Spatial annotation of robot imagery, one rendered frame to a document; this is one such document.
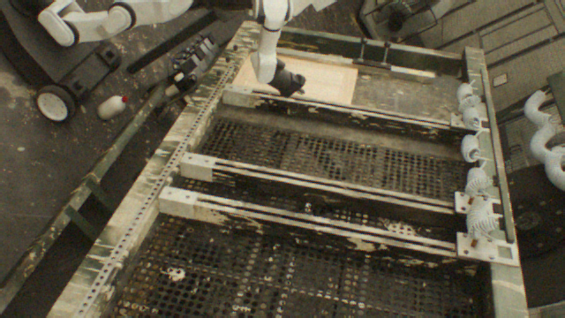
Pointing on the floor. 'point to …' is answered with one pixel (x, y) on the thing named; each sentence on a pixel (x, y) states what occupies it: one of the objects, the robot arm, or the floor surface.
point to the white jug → (115, 105)
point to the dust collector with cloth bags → (400, 17)
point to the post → (172, 41)
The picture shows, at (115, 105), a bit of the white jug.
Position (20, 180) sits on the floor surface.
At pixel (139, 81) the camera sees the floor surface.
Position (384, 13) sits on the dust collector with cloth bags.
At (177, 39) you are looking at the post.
